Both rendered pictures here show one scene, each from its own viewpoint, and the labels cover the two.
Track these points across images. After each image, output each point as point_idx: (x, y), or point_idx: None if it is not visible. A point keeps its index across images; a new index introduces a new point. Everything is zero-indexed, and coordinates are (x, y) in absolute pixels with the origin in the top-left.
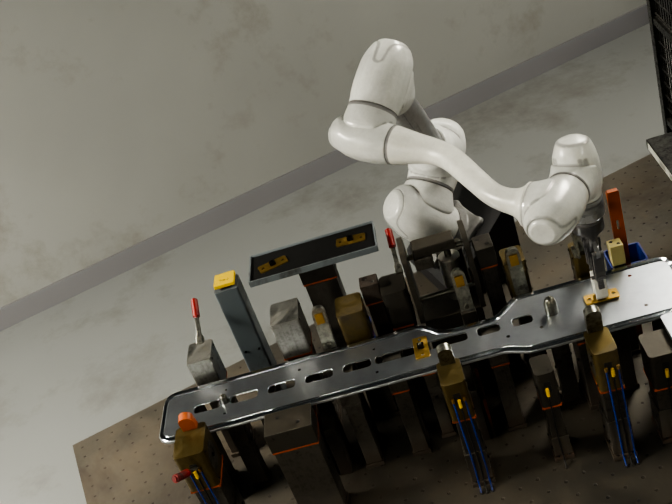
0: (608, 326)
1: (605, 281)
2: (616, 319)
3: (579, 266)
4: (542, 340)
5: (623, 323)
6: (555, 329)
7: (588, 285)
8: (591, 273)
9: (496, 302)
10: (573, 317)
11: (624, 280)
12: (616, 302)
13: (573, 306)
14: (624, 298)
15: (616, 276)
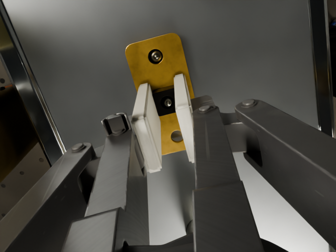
0: (316, 76)
1: (188, 94)
2: (295, 49)
3: (0, 171)
4: (320, 248)
5: (317, 25)
6: (285, 221)
7: (88, 136)
8: (161, 163)
9: None
10: (245, 178)
11: (70, 11)
12: (200, 46)
13: (191, 178)
14: (182, 16)
15: (43, 41)
